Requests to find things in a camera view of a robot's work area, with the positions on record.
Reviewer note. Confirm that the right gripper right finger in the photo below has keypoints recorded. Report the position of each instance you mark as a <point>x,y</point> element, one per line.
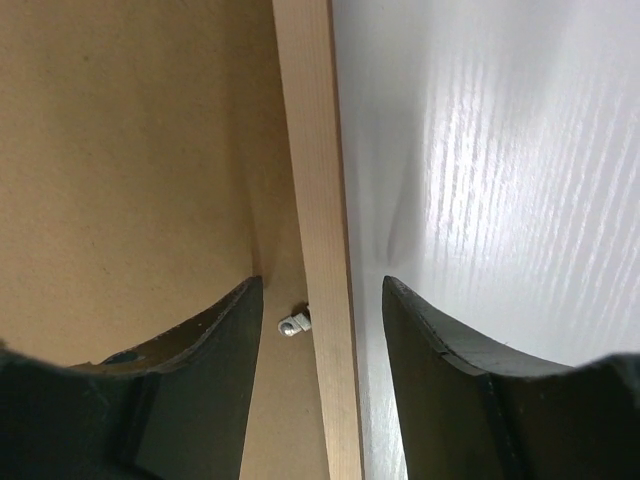
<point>470,407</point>

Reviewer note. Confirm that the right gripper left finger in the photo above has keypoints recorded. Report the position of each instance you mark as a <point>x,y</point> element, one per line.
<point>173,407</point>

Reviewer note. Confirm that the wooden picture frame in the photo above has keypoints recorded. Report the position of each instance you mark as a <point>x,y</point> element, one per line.
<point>306,53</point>

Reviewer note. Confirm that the brown frame backing board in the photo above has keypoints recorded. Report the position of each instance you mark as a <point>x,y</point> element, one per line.
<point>145,172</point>

